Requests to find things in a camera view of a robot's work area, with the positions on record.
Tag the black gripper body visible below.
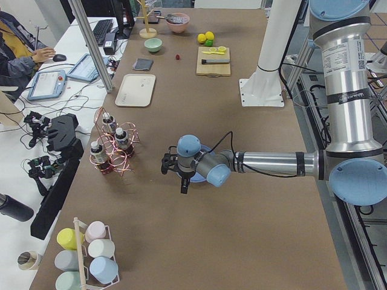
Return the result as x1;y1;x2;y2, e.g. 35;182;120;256
177;164;195;179

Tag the blue plate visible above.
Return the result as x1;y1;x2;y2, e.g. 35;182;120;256
177;144;211;183

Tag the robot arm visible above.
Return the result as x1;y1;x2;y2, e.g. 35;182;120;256
161;1;386;206

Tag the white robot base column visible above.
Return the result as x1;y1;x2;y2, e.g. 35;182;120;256
239;0;302;107

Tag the person hand on mouse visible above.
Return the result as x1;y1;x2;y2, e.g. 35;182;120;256
32;47;56;63

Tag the dark tea bottle middle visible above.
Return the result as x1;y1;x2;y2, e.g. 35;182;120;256
114;127;134;158

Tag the dark tea bottle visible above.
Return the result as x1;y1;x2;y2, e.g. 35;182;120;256
114;127;134;158
90;141;112;174
102;112;117;135

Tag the dark tea bottle front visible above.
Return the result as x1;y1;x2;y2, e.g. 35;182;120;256
90;141;112;174

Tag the dark tea bottle back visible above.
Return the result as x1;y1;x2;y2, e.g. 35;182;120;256
102;112;117;135

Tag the cream rabbit tray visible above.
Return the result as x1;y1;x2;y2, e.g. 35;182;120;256
115;74;156;108

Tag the white cup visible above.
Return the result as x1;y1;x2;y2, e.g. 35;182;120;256
88;239;115;259

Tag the steel muddler black tip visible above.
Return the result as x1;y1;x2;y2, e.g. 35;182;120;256
201;59;230;65

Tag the wooden cutting board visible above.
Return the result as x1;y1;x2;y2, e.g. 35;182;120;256
196;47;231;77

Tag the grey folded cloth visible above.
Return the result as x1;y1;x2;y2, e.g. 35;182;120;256
132;58;154;71

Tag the light blue cup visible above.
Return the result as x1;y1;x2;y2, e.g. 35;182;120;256
89;256;119;284

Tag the yellow plastic knife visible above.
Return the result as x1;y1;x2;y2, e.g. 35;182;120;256
202;51;226;56

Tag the yellow cup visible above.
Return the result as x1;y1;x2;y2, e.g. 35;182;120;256
56;228;77;250

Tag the mint green bowl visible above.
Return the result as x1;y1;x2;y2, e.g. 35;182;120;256
144;37;163;53

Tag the green lime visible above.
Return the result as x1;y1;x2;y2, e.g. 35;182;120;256
204;39;213;47

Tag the yellow lemon left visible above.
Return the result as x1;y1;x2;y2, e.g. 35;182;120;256
197;33;207;44

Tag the yellow lemon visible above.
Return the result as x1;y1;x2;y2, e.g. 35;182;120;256
197;33;207;44
204;31;215;40

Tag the yellow lemon right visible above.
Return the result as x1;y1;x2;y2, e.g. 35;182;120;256
204;31;215;40

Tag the grey cup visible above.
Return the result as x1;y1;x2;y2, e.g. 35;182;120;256
54;250;79;271

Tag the blue teach pendant far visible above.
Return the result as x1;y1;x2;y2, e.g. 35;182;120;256
66;54;99;82

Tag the blue teach pendant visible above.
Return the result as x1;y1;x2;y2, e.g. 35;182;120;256
27;69;67;101
66;54;99;82

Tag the wooden cup tree stand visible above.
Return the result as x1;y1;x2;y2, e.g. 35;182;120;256
137;0;157;39

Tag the pale green cup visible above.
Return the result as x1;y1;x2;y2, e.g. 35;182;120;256
55;271;81;290

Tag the pink bowl with ice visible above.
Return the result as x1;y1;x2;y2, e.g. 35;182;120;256
166;13;190;34

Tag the metal ice scoop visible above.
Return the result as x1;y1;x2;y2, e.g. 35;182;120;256
156;14;184;24

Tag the blue teach pendant near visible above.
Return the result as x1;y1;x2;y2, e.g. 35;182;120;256
27;69;67;101

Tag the black keyboard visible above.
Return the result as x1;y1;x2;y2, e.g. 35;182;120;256
93;19;113;39

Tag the black computer mouse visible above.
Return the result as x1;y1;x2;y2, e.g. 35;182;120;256
52;54;67;62

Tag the black thermos bottle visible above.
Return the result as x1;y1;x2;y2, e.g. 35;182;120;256
0;194;34;222

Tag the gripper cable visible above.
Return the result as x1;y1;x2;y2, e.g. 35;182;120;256
208;130;318;179

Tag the copper wire bottle rack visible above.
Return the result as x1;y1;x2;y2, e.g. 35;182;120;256
89;107;140;175

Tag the white wire cup rack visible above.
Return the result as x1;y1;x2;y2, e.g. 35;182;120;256
73;217;120;289

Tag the aluminium frame post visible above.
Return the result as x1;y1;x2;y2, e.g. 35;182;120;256
68;0;113;93

